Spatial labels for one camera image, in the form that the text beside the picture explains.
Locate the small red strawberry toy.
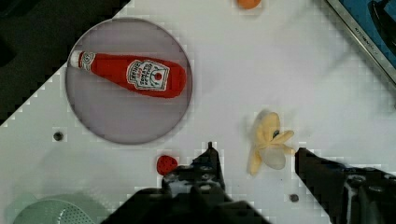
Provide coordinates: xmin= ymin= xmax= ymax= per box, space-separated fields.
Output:
xmin=156 ymin=155 xmax=177 ymax=175

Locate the red plush ketchup bottle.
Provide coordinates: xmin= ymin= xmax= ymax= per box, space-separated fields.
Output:
xmin=70 ymin=50 xmax=187 ymax=99

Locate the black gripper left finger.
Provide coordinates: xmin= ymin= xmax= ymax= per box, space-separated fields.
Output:
xmin=161 ymin=142 xmax=226 ymax=200

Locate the mint green colander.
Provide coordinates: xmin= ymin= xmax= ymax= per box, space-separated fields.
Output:
xmin=7 ymin=193 xmax=109 ymax=224

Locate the silver black toaster oven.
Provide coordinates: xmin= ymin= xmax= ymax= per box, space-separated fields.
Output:
xmin=324 ymin=0 xmax=396 ymax=84

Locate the orange toy fruit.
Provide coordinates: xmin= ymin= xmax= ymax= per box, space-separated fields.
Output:
xmin=237 ymin=0 xmax=262 ymax=9

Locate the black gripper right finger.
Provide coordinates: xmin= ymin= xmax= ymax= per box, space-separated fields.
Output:
xmin=295 ymin=148 xmax=396 ymax=224

